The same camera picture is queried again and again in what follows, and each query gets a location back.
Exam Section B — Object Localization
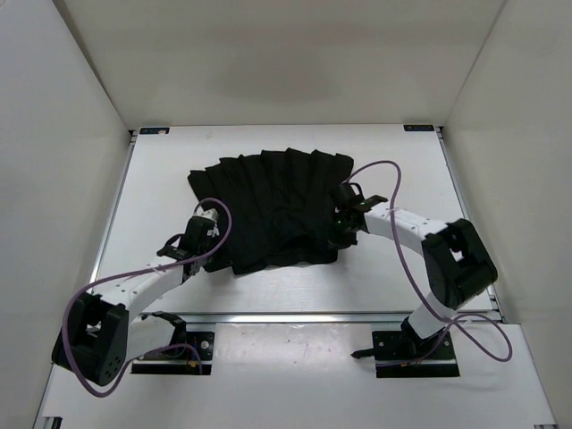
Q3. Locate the black pleated skirt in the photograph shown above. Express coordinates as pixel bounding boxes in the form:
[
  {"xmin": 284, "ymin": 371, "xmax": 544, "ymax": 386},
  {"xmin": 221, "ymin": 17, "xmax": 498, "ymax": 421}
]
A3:
[{"xmin": 188, "ymin": 148, "xmax": 357, "ymax": 275}]

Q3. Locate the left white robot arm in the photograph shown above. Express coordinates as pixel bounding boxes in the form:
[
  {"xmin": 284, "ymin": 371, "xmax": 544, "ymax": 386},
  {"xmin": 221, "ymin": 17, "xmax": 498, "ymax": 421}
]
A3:
[{"xmin": 67, "ymin": 209, "xmax": 219, "ymax": 387}]

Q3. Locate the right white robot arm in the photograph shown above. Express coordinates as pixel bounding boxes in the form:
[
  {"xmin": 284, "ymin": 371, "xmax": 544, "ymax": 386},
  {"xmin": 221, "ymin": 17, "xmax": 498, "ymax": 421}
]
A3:
[{"xmin": 331, "ymin": 182, "xmax": 498, "ymax": 364}]

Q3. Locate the right blue corner label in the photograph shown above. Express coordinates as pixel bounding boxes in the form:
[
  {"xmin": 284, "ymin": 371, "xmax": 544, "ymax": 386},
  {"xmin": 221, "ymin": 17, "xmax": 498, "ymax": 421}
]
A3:
[{"xmin": 403, "ymin": 124, "xmax": 434, "ymax": 132}]

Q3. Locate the blue corner label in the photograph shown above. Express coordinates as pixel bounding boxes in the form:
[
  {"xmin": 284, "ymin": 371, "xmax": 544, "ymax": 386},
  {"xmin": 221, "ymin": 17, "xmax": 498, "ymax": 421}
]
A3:
[
  {"xmin": 403, "ymin": 124, "xmax": 434, "ymax": 132},
  {"xmin": 139, "ymin": 127, "xmax": 170, "ymax": 135}
]

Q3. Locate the left blue corner label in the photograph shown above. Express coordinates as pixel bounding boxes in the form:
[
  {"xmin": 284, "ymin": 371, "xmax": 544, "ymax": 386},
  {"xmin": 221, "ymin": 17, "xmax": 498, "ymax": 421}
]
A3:
[{"xmin": 139, "ymin": 127, "xmax": 170, "ymax": 135}]

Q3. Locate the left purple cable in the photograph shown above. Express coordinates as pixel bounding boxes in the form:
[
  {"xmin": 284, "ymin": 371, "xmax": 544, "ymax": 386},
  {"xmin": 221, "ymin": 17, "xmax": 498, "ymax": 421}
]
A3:
[{"xmin": 64, "ymin": 198, "xmax": 232, "ymax": 398}]

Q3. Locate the purple cable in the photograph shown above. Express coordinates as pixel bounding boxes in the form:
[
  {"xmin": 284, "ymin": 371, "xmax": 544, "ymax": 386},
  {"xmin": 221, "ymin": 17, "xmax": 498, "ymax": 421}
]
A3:
[
  {"xmin": 343, "ymin": 160, "xmax": 513, "ymax": 368},
  {"xmin": 64, "ymin": 198, "xmax": 232, "ymax": 398}
]

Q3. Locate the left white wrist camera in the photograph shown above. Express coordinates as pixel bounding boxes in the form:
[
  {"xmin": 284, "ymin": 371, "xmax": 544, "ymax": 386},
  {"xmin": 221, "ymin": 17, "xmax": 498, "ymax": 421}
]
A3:
[{"xmin": 198, "ymin": 208, "xmax": 219, "ymax": 224}]

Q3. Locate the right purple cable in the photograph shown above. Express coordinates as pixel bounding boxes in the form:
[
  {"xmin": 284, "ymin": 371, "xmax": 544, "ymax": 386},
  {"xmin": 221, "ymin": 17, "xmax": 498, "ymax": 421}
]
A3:
[{"xmin": 343, "ymin": 160, "xmax": 513, "ymax": 368}]

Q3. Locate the silver aluminium front rail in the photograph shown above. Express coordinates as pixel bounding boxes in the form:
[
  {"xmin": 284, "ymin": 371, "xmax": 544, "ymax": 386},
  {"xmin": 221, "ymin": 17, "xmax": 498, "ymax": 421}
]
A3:
[{"xmin": 142, "ymin": 312, "xmax": 501, "ymax": 326}]

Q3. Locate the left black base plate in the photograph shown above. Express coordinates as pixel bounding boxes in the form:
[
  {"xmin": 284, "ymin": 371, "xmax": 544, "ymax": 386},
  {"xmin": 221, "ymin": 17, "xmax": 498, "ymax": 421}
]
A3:
[{"xmin": 131, "ymin": 321, "xmax": 215, "ymax": 376}]

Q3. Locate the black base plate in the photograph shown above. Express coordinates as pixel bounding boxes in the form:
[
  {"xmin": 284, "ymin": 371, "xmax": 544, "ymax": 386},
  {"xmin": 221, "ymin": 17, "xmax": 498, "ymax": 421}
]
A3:
[
  {"xmin": 131, "ymin": 321, "xmax": 215, "ymax": 376},
  {"xmin": 350, "ymin": 330, "xmax": 460, "ymax": 379}
]

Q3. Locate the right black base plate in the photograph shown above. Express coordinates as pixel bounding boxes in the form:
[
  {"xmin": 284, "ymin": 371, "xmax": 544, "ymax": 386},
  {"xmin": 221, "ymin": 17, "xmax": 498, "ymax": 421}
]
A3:
[{"xmin": 350, "ymin": 330, "xmax": 460, "ymax": 379}]

